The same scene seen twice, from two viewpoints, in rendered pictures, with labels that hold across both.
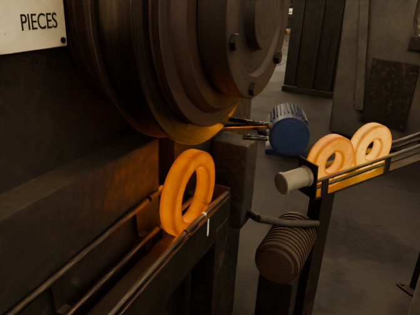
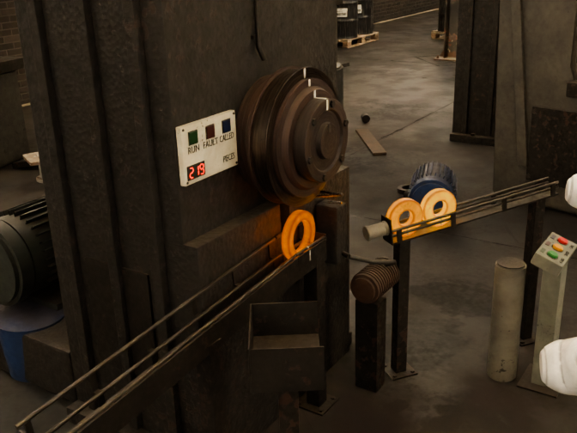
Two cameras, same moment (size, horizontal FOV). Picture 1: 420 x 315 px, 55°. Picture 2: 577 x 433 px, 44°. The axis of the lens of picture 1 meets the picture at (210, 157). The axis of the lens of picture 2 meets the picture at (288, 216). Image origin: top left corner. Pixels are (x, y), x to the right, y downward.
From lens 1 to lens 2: 174 cm
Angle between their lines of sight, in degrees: 8
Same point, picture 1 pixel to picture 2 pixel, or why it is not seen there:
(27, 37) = (225, 164)
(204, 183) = (308, 230)
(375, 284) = (485, 333)
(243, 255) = not seen: hidden behind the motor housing
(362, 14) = (515, 57)
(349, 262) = (467, 318)
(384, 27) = (542, 71)
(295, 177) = (375, 228)
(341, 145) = (409, 205)
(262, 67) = (331, 165)
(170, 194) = (287, 233)
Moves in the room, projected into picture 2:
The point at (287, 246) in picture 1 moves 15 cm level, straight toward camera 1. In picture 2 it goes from (370, 276) to (359, 292)
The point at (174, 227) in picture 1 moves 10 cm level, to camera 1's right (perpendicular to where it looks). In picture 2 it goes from (289, 253) to (318, 253)
